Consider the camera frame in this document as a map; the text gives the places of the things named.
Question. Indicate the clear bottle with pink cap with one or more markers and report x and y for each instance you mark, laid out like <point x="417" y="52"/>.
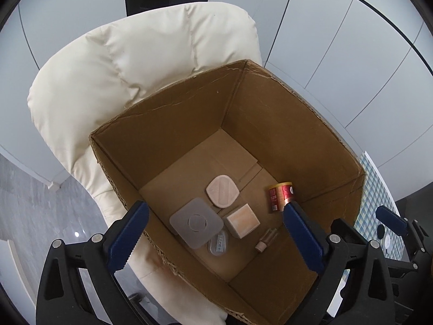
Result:
<point x="265" y="240"/>

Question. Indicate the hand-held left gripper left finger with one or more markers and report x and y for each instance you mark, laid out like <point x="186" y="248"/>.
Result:
<point x="127" y="237"/>

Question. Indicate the blue yellow checkered cloth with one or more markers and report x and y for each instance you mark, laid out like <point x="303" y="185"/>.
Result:
<point x="372" y="189"/>

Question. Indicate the brown cardboard box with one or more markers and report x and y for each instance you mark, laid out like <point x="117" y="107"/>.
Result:
<point x="270" y="125"/>

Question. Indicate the cream padded armchair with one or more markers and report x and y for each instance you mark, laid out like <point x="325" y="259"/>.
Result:
<point x="118" y="57"/>

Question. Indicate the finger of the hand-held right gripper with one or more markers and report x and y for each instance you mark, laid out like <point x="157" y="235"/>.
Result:
<point x="392" y="218"/>

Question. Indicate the red can with yellow lid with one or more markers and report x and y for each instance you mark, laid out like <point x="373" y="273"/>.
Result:
<point x="280" y="194"/>

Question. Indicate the clear oval labelled container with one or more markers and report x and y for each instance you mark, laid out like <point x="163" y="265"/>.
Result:
<point x="219" y="243"/>

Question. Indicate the white round object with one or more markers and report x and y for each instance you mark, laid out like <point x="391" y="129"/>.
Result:
<point x="196" y="223"/>

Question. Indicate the pale pink cube box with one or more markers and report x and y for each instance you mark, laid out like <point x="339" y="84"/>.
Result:
<point x="242" y="221"/>

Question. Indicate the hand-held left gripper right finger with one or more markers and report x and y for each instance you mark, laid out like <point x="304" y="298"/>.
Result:
<point x="304" y="240"/>

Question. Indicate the pink rounded case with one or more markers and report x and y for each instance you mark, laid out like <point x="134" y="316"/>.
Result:
<point x="221" y="191"/>

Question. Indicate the small white round lid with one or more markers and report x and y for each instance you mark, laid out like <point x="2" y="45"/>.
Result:
<point x="387" y="242"/>

